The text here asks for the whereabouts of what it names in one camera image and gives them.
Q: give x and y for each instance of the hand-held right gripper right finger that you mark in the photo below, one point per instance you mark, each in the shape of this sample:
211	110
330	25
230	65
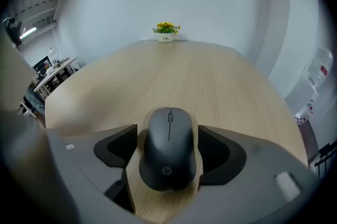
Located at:
237	191

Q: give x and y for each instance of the white water dispenser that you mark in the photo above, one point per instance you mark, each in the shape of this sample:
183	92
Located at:
301	95

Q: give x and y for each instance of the black computer monitor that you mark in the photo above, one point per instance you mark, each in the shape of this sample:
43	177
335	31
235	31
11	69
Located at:
41	64

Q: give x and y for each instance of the white background desk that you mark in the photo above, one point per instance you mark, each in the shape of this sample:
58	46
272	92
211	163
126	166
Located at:
56	72

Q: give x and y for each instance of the black computer mouse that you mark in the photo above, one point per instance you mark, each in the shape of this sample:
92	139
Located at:
168	154

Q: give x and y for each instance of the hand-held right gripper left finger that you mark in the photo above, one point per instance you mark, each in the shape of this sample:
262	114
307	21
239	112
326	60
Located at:
87	162

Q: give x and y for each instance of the yellow flower plant white pot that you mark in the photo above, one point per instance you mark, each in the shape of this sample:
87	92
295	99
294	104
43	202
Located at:
166	33

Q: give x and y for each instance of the clear water dispenser bottle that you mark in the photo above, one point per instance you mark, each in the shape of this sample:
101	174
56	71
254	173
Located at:
319	66

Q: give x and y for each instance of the white desk lamp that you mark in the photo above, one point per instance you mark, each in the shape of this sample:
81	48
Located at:
52	52

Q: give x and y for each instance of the black metal fence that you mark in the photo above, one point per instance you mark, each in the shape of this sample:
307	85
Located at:
326	158

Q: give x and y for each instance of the fluorescent ceiling light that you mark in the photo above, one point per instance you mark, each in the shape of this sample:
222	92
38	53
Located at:
28	33

